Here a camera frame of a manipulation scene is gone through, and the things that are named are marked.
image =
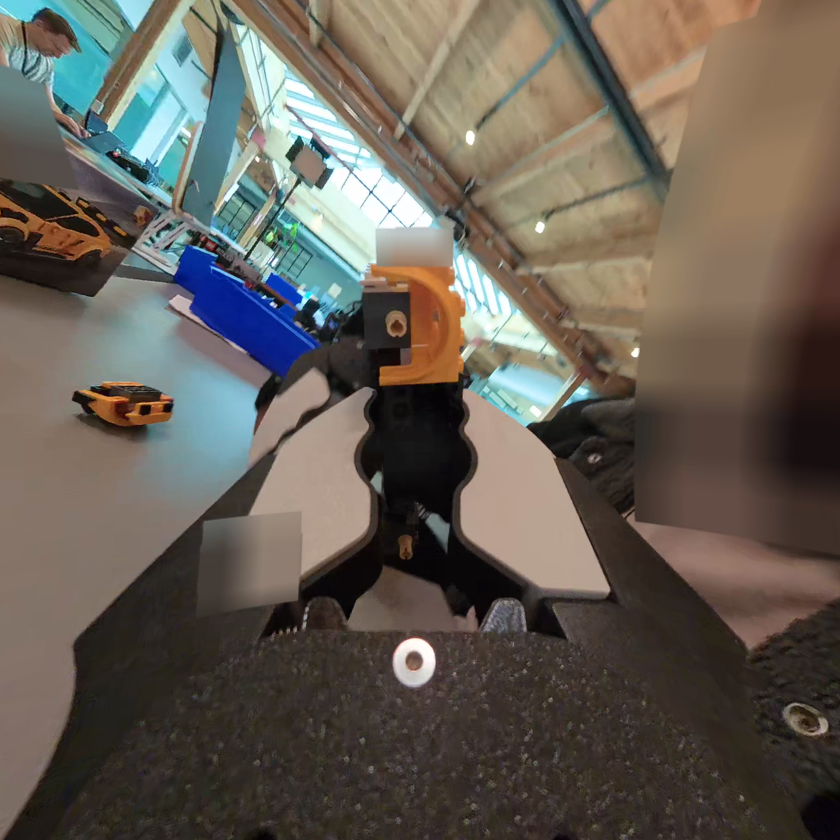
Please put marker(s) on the black wood-edged partition board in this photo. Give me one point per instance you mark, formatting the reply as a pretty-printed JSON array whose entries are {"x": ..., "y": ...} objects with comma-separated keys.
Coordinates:
[{"x": 220, "y": 131}]

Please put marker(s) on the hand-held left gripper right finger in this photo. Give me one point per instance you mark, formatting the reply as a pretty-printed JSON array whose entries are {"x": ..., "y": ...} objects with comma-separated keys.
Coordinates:
[{"x": 525, "y": 518}]

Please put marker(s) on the studio light panel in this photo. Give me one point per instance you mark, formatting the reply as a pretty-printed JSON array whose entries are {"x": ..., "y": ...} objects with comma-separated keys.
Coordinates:
[{"x": 308, "y": 164}]

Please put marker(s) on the person's pale hoodie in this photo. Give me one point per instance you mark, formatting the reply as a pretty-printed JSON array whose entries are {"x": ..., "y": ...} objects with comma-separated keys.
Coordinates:
[{"x": 722, "y": 590}]

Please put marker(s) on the black lego set box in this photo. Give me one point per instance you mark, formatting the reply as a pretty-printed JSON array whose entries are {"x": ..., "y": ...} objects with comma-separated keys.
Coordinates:
[{"x": 52, "y": 223}]

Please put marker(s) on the orange black lego car section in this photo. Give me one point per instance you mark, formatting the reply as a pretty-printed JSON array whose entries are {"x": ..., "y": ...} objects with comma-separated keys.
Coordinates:
[{"x": 124, "y": 403}]

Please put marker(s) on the orange lego wheel arch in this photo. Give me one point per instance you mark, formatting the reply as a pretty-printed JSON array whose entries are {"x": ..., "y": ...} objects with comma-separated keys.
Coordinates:
[{"x": 446, "y": 315}]

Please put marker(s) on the orange black lego car body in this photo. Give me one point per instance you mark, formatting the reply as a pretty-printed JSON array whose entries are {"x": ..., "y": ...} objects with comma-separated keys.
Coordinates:
[{"x": 387, "y": 315}]

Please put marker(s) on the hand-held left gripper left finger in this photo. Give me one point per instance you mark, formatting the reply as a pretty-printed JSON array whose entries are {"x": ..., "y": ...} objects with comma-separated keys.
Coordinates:
[{"x": 328, "y": 472}]

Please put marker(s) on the black laptop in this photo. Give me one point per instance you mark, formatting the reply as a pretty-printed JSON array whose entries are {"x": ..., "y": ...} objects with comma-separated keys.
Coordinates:
[{"x": 105, "y": 138}]

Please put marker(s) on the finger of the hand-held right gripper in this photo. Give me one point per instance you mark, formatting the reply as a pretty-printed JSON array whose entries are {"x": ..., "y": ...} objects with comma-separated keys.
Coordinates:
[{"x": 289, "y": 407}]

